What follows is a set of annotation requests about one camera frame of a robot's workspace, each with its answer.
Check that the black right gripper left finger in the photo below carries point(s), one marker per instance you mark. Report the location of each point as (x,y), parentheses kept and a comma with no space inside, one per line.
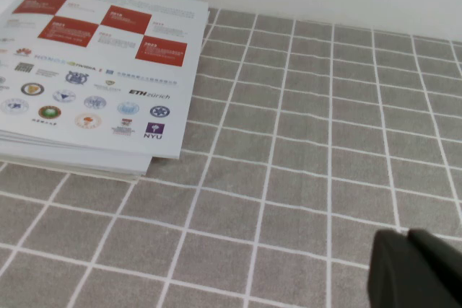
(390,272)

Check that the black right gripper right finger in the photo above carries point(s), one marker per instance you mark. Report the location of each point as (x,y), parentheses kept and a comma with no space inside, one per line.
(444,275)

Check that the white brochure book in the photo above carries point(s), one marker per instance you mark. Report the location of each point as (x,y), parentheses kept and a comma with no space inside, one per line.
(108,106)

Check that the grey white-grid tablecloth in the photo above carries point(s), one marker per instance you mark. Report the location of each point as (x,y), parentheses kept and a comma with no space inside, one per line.
(288,142)

